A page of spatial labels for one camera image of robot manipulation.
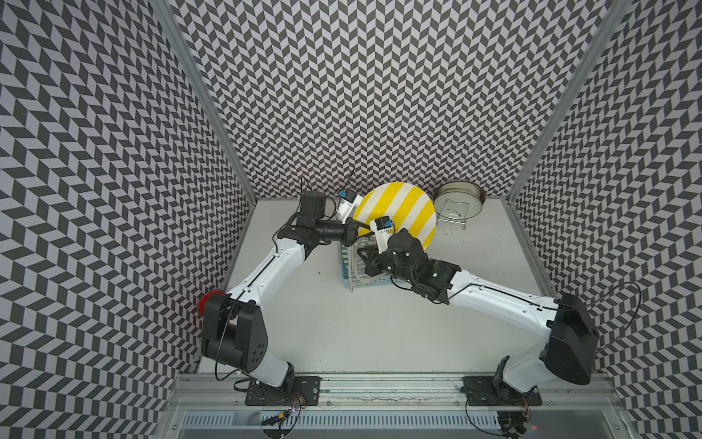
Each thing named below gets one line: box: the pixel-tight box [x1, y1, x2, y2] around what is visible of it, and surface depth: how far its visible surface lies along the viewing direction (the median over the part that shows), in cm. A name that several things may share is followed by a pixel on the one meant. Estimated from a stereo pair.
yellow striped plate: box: [352, 181, 437, 250], surface depth 76 cm
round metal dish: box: [432, 181, 487, 220], surface depth 104 cm
